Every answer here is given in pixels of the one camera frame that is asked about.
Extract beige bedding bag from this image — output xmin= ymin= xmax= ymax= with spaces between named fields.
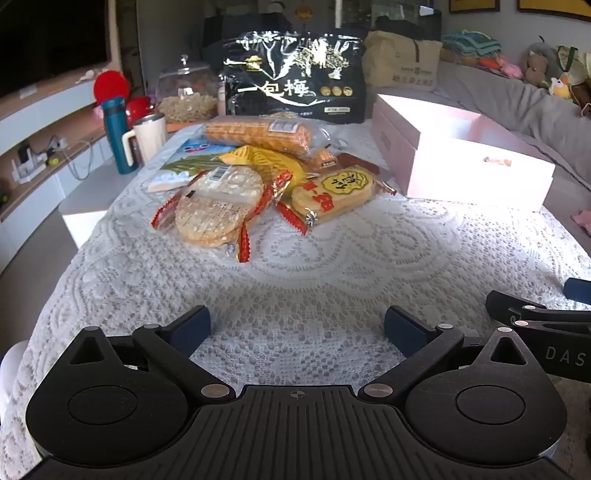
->
xmin=362 ymin=30 xmax=445 ymax=91

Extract red lidded container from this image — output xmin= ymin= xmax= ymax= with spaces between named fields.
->
xmin=93 ymin=69 xmax=156 ymax=131

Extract dark red snack packet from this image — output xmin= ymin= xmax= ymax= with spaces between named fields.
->
xmin=338 ymin=154 xmax=382 ymax=177

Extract glass fish tank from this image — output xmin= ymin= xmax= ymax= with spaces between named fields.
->
xmin=338 ymin=0 xmax=443 ymax=41

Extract pink cardboard box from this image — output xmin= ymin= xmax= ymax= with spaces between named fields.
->
xmin=370 ymin=93 xmax=557 ymax=214

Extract small brown bread packet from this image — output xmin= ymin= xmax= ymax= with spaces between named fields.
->
xmin=307 ymin=147 xmax=339 ymax=171

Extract white tote bag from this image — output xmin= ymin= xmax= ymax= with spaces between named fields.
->
xmin=556 ymin=45 xmax=591 ymax=87

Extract teal drinking bottle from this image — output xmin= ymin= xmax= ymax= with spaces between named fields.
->
xmin=102 ymin=96 xmax=140 ymax=175

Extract white mug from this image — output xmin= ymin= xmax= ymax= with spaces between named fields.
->
xmin=122 ymin=113 xmax=168 ymax=168

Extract grey covered sofa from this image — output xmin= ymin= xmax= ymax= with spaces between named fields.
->
xmin=433 ymin=59 xmax=591 ymax=261

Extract barcoded round rice cracker packet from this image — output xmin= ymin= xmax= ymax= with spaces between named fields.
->
xmin=185 ymin=164 xmax=295 ymax=219

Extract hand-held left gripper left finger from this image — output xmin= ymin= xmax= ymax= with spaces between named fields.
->
xmin=68 ymin=305 xmax=237 ymax=408

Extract long bread packet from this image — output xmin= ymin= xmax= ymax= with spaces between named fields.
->
xmin=202 ymin=112 xmax=315 ymax=158

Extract orange tray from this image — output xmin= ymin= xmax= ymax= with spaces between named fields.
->
xmin=165 ymin=120 xmax=205 ymax=135

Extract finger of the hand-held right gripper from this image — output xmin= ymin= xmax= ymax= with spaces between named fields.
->
xmin=486 ymin=290 xmax=591 ymax=329
xmin=563 ymin=278 xmax=591 ymax=306

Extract yellow snack packet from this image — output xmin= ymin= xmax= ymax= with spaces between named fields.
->
xmin=217 ymin=144 xmax=308 ymax=191

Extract white television cabinet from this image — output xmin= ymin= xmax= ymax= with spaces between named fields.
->
xmin=0 ymin=69 xmax=158 ymax=274

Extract yellow label cracker packet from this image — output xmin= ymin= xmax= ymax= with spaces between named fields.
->
xmin=275 ymin=166 xmax=399 ymax=237

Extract pink plush toy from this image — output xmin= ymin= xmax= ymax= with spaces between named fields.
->
xmin=478 ymin=55 xmax=526 ymax=80

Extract folded teal blankets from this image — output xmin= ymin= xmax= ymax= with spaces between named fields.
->
xmin=442 ymin=30 xmax=502 ymax=59

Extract brown jacket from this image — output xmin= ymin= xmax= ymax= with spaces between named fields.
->
xmin=570 ymin=83 xmax=591 ymax=117

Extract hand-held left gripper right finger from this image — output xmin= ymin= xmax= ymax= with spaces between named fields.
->
xmin=357 ymin=305 xmax=528 ymax=406

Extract black television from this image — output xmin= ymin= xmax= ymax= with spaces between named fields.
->
xmin=0 ymin=0 xmax=113 ymax=99

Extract grey plush toy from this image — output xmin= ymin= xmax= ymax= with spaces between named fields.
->
xmin=523 ymin=43 xmax=563 ymax=87

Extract gold framed red picture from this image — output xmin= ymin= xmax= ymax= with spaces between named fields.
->
xmin=449 ymin=0 xmax=502 ymax=13
xmin=516 ymin=0 xmax=591 ymax=14

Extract glass jar with nuts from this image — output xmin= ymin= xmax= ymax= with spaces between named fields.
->
xmin=156 ymin=54 xmax=221 ymax=125

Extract blue snack packet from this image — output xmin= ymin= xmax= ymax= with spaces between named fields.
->
xmin=148 ymin=135 xmax=242 ymax=195

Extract white cable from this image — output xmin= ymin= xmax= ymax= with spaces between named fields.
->
xmin=59 ymin=137 xmax=94 ymax=182

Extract black printed snack bag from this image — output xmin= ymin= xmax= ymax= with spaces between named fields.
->
xmin=220 ymin=28 xmax=369 ymax=125

